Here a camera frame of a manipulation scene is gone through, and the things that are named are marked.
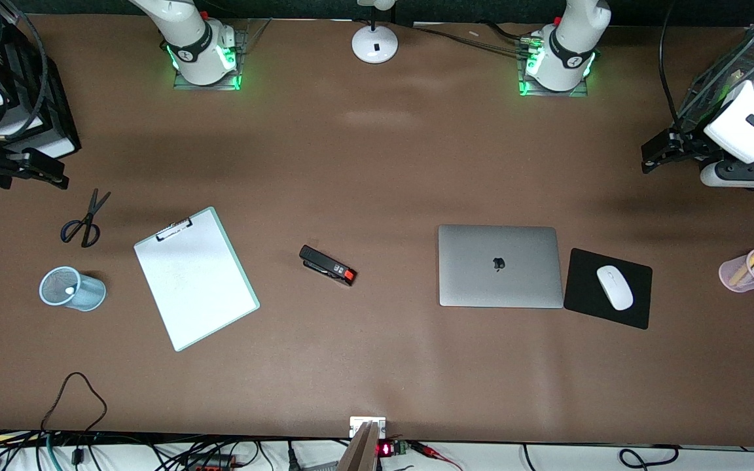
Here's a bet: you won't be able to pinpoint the grey laptop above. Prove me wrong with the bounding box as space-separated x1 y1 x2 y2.
438 224 564 309

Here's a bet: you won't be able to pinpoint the black letter tray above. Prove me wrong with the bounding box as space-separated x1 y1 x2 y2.
0 20 82 161

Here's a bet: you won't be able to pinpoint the black mesh desk tray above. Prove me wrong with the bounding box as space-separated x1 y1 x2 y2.
677 25 754 164

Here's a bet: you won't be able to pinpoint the yellow pen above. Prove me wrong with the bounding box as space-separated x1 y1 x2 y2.
729 243 754 287

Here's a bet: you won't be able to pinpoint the light blue mesh pen cup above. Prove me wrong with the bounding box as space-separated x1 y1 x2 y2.
39 266 107 312

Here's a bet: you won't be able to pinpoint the white computer mouse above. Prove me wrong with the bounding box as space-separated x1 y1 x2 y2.
596 264 634 311

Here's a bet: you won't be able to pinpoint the black mouse pad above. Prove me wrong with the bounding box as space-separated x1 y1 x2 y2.
563 247 653 330

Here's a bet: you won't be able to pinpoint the white paper sheet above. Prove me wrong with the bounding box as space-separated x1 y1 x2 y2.
135 211 255 349

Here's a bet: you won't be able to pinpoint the mint green clipboard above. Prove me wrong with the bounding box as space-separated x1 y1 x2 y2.
134 206 260 353

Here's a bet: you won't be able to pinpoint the black stapler red tip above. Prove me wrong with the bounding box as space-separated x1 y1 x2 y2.
298 245 358 287

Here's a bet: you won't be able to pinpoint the white lamp base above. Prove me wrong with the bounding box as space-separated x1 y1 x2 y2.
352 0 399 64

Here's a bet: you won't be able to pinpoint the black orange power strip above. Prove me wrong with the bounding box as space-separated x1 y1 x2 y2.
179 453 239 471

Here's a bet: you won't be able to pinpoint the dark blue handled scissors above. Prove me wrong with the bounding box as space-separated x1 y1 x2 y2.
60 188 112 249

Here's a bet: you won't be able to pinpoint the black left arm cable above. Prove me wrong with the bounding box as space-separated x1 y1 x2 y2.
658 0 687 126

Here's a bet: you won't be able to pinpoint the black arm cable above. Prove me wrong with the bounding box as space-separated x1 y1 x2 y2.
0 0 48 139
658 0 687 126

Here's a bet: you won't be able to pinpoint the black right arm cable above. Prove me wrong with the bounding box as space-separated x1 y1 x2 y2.
0 0 48 139

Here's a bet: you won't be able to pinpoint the black base cable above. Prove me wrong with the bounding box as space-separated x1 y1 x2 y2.
480 22 531 44
410 25 530 56

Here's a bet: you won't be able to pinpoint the black looped cable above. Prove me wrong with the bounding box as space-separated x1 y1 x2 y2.
40 372 108 436

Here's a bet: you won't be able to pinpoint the black coiled cable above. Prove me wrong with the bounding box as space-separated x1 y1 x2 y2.
618 445 681 470

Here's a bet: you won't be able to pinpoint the red wire lead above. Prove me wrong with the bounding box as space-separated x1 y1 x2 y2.
408 440 464 471

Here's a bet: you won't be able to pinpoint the white post base plate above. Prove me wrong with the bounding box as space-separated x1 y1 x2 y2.
350 416 387 439

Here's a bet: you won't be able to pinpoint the aluminium profile post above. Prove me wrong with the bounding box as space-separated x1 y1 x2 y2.
336 421 379 471

